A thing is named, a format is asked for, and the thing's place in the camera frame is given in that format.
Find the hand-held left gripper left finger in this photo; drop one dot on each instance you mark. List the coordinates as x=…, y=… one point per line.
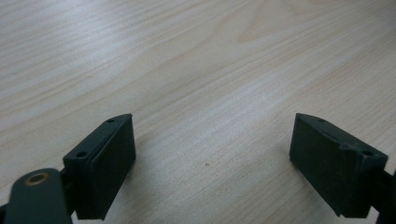
x=102, y=168

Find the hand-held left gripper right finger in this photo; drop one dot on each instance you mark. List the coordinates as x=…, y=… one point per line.
x=336, y=165

